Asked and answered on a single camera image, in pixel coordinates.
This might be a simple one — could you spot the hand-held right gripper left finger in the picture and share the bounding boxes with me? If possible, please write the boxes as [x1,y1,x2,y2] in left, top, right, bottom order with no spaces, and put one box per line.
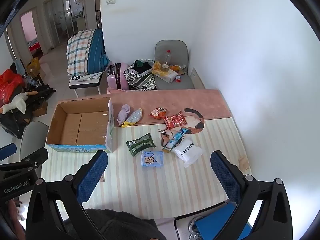
[25,150,109,240]

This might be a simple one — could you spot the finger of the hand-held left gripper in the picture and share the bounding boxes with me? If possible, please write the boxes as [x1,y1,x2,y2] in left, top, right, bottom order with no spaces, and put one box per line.
[0,143,17,161]
[0,147,49,172]

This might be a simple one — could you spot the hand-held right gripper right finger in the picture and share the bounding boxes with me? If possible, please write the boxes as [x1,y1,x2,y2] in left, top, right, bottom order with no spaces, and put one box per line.
[210,150,293,240]

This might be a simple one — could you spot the white soft packet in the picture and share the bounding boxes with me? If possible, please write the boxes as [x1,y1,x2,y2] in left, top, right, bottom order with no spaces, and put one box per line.
[172,137,205,168]

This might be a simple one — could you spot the green packet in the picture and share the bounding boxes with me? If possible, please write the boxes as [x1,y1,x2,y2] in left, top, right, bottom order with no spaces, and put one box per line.
[126,133,157,157]

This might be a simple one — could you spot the long blue packet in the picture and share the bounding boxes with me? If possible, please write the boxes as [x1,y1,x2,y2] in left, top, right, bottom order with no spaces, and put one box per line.
[162,127,189,153]

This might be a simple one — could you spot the light blue tissue pack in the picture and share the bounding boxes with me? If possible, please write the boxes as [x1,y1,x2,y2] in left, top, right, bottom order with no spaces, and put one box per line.
[141,151,165,168]

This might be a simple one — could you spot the purple socks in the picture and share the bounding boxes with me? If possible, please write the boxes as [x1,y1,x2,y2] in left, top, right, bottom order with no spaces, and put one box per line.
[117,104,131,125]

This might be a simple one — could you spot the glittery yellow-edged pouch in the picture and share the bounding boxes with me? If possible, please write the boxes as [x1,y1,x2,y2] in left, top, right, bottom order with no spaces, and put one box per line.
[122,108,143,128]

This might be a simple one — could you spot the red snack packet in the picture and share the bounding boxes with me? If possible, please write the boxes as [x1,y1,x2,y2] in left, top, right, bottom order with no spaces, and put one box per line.
[164,110,187,130]

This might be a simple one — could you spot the orange snack packet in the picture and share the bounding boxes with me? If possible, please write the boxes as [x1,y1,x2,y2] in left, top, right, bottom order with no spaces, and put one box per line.
[150,107,167,120]

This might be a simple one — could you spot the grey round-backed chair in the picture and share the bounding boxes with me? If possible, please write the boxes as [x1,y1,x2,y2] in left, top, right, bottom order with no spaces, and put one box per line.
[20,121,49,178]

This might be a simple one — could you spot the blue seat chair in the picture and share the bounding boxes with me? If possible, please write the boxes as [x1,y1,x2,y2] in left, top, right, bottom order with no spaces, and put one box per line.
[175,201,253,240]

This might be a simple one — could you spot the small brown cardboard box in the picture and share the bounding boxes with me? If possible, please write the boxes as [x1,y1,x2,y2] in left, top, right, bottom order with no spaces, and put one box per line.
[32,100,48,117]

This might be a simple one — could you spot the white goose plush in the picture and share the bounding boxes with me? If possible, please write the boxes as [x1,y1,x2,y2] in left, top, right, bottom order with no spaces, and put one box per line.
[0,92,37,114]

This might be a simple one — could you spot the person's dark fleece clothing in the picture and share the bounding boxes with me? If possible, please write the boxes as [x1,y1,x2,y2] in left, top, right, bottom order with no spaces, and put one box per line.
[85,209,165,240]

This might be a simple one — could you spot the striped cat printed mat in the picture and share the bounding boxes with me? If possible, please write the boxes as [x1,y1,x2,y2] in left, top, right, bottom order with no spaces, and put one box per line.
[41,89,250,219]

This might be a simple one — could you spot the pile of black tripods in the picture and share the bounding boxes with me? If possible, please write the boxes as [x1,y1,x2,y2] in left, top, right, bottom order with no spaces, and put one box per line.
[0,84,57,138]

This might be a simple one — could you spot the red plastic bag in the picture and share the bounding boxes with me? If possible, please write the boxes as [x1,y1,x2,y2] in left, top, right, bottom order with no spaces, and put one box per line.
[0,69,24,108]

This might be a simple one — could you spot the light blue cloth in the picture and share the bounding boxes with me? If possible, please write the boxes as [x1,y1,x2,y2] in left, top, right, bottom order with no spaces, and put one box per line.
[15,59,27,76]

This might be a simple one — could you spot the yellow paper bag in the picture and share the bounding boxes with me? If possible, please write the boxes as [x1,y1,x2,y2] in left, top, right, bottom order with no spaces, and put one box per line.
[26,57,40,77]

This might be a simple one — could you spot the white metal-legged chair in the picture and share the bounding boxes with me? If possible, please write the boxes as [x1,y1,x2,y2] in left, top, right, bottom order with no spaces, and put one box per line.
[69,72,105,97]

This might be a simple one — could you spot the white flat board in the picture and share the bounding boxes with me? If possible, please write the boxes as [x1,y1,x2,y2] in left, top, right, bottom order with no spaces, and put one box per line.
[190,67,205,90]

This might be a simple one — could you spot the pink suitcase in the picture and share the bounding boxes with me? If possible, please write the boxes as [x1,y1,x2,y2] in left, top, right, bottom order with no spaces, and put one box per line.
[107,63,129,90]

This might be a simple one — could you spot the black white patterned bag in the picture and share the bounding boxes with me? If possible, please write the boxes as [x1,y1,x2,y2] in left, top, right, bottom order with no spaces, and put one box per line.
[124,59,157,91]

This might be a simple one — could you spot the white wrapped pack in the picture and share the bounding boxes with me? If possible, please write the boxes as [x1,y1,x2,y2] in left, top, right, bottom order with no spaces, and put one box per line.
[155,70,178,83]

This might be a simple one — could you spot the folded plaid blue quilt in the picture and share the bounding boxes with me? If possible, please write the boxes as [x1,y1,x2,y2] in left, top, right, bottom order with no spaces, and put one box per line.
[66,28,110,77]

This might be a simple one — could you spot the yellow plastic bag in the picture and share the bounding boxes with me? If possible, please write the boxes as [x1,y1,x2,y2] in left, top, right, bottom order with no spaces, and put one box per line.
[152,61,163,76]

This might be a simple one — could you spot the grey padded chair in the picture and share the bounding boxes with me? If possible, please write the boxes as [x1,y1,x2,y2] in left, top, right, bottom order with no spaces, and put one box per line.
[154,40,195,90]

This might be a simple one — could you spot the glass sliding door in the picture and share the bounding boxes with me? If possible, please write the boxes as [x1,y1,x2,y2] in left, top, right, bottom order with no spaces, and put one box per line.
[44,0,87,50]

